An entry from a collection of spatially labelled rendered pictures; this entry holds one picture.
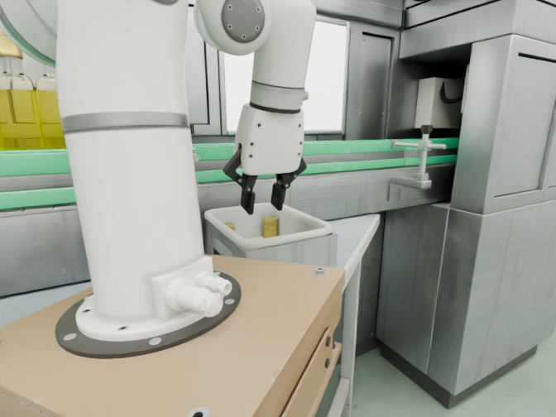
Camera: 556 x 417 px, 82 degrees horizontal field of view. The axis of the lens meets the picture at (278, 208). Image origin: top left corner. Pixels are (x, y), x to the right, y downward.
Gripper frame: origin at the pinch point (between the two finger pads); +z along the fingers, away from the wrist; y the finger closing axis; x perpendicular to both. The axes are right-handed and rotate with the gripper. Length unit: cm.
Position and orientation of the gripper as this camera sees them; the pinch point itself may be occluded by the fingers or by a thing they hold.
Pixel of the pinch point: (263, 198)
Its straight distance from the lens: 53.7
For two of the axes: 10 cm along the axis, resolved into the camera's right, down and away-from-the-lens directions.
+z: -1.4, 8.8, 4.6
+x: 4.7, 4.7, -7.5
